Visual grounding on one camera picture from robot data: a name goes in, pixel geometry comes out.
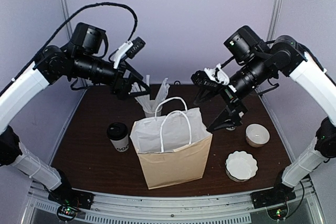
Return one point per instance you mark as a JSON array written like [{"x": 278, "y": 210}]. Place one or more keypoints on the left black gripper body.
[{"x": 118, "y": 89}]

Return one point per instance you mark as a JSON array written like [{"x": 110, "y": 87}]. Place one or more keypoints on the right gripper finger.
[
  {"x": 222, "y": 121},
  {"x": 204, "y": 94}
]

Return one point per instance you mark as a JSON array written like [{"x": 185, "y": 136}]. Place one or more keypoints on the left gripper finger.
[
  {"x": 136, "y": 92},
  {"x": 135, "y": 77}
]

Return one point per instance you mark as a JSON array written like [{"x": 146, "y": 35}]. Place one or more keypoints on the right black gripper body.
[{"x": 232, "y": 100}]

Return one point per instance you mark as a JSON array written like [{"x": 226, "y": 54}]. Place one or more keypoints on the black plastic cup lid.
[{"x": 117, "y": 131}]

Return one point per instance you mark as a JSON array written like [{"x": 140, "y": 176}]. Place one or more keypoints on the white paper coffee cup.
[{"x": 121, "y": 145}]

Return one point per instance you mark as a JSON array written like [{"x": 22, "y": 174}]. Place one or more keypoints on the brown paper bag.
[{"x": 172, "y": 149}]

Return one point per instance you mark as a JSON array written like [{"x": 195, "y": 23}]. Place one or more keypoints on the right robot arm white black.
[{"x": 261, "y": 61}]

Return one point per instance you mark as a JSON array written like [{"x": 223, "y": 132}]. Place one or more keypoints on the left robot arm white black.
[{"x": 76, "y": 59}]

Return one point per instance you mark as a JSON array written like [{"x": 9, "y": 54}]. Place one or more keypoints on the white cup holding straws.
[{"x": 151, "y": 111}]

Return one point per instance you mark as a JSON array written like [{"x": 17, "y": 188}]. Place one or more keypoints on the white round bowl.
[{"x": 257, "y": 135}]

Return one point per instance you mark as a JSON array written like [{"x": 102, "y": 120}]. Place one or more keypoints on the white scalloped dish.
[{"x": 240, "y": 166}]

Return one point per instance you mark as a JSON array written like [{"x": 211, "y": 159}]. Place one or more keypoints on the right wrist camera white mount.
[{"x": 211, "y": 79}]

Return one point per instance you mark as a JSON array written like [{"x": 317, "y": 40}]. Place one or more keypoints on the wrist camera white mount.
[
  {"x": 211, "y": 79},
  {"x": 127, "y": 50}
]

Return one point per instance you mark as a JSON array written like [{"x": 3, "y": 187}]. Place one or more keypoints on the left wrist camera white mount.
[{"x": 127, "y": 50}]

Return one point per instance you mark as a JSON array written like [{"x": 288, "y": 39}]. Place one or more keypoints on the aluminium front rail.
[{"x": 228, "y": 208}]

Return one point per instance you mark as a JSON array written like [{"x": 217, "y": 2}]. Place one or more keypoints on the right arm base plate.
[{"x": 273, "y": 199}]

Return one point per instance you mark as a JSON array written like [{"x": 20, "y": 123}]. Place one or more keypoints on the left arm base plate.
[{"x": 76, "y": 199}]

